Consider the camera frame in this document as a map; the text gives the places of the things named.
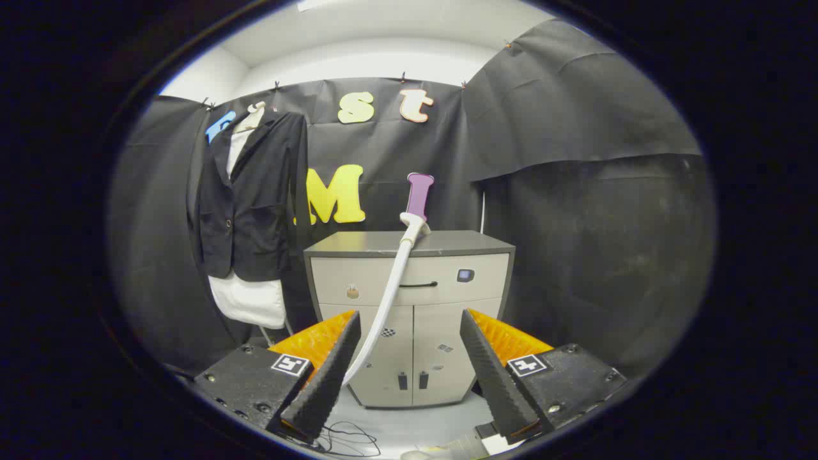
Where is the cream clothes hanger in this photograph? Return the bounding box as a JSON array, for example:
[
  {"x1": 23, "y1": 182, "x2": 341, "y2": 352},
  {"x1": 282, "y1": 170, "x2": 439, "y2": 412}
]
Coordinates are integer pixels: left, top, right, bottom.
[{"x1": 234, "y1": 101, "x2": 266, "y2": 134}]

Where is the thin black cable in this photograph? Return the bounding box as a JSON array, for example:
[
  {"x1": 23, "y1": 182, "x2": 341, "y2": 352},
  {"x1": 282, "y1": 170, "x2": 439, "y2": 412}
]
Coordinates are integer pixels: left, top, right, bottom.
[{"x1": 281, "y1": 420, "x2": 382, "y2": 458}]

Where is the black blazer jacket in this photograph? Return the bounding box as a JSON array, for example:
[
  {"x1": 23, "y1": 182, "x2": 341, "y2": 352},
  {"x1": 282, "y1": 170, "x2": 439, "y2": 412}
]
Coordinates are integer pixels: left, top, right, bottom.
[{"x1": 194, "y1": 110, "x2": 310, "y2": 282}]

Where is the grey cabinet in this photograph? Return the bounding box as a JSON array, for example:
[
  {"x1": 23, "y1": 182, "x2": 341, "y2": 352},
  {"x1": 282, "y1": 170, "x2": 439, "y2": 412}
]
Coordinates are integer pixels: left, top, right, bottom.
[{"x1": 303, "y1": 230, "x2": 516, "y2": 409}]

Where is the white shirt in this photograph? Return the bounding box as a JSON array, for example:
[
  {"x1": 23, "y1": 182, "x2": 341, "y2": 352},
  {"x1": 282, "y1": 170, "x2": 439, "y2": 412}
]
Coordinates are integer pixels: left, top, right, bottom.
[{"x1": 208, "y1": 125, "x2": 286, "y2": 330}]

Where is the white garment steamer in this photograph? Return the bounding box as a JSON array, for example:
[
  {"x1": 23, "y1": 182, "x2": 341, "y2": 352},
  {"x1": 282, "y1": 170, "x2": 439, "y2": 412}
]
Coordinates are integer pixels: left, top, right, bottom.
[{"x1": 342, "y1": 212, "x2": 431, "y2": 386}]

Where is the black backdrop cloth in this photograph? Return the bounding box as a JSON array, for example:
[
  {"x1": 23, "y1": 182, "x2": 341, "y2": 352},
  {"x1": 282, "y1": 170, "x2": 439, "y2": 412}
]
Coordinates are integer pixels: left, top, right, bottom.
[{"x1": 109, "y1": 19, "x2": 716, "y2": 378}]

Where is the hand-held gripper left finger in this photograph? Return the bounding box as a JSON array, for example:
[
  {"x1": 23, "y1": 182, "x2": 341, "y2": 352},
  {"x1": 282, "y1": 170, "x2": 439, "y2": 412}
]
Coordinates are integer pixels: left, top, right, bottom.
[{"x1": 194, "y1": 310, "x2": 362, "y2": 443}]

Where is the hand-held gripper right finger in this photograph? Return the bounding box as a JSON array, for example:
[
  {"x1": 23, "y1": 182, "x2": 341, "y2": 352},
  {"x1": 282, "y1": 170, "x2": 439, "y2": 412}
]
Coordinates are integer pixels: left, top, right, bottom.
[{"x1": 459, "y1": 308, "x2": 628, "y2": 446}]

